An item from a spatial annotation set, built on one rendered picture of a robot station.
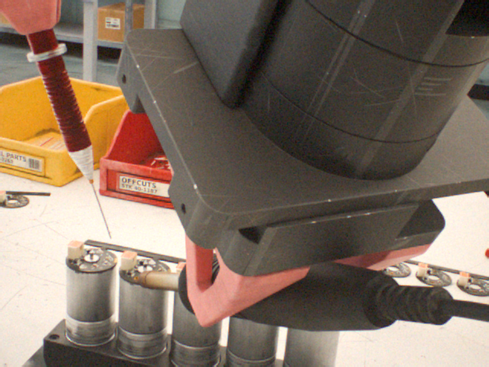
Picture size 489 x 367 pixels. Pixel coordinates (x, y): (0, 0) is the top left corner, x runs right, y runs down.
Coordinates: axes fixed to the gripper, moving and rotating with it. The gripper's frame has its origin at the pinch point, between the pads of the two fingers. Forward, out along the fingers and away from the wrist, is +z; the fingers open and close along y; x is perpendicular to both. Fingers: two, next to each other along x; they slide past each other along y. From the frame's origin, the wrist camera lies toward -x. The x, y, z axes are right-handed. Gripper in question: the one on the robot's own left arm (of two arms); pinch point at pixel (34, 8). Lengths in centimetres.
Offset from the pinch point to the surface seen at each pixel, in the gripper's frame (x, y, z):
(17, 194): 11.0, 24.7, 15.4
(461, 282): -19.2, 12.2, 25.1
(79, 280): 2.2, 0.9, 12.6
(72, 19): 79, 487, 54
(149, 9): 16, 311, 38
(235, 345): -4.3, -1.7, 16.6
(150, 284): -1.4, -2.1, 12.3
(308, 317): -7.4, -13.2, 8.7
